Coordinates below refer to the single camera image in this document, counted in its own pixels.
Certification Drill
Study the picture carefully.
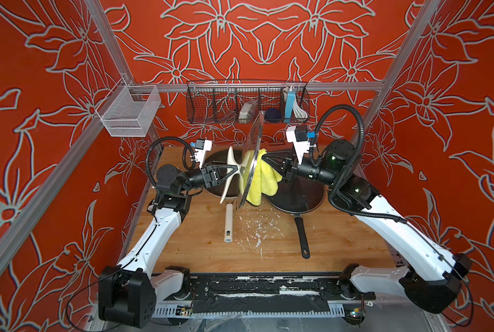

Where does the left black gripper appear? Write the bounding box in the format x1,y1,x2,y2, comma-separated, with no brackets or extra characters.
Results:
178,162,237,196

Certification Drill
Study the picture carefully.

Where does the glass lid with white handle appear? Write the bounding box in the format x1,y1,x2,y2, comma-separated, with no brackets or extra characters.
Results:
220,111,264,210

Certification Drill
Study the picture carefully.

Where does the yellow microfiber cloth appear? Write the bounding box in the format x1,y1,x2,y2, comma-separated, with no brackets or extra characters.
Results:
238,149,282,207

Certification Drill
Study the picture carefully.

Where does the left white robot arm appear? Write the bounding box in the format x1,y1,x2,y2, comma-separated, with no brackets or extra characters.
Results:
97,136,245,328

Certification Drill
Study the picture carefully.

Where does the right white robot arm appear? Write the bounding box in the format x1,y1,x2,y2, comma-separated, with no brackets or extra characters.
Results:
262,105,472,314

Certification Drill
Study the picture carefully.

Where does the black frying pan with lid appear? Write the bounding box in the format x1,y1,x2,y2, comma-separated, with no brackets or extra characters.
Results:
262,155,325,260

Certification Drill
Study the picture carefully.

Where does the dark blue round object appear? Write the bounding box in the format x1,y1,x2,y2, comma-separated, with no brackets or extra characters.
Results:
264,108,282,123

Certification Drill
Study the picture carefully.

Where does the white packet in basket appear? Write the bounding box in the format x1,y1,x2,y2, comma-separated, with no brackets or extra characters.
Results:
238,100,258,124

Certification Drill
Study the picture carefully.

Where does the blue white bottle in basket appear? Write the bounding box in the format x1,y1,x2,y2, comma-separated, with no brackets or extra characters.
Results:
283,87,295,123

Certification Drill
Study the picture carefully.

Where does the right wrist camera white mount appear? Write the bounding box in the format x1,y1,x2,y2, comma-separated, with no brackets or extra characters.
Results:
286,124,315,165

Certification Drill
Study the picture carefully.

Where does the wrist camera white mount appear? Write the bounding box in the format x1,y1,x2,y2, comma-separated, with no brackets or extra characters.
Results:
286,124,315,165
190,139,213,168

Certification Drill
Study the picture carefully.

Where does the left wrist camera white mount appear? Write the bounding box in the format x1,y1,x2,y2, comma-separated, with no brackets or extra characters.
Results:
190,139,213,168

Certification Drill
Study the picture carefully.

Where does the white cable in basket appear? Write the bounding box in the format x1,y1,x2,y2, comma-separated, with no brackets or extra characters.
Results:
293,97,309,122

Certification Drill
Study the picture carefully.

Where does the black wire wall basket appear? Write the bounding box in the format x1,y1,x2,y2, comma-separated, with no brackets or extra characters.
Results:
186,79,312,125

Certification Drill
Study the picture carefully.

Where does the clear plastic wall bin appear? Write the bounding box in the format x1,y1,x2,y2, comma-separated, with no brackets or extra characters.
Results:
96,86,162,138

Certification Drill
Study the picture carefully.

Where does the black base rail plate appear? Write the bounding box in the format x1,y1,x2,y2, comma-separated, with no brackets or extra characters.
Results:
167,272,376,314

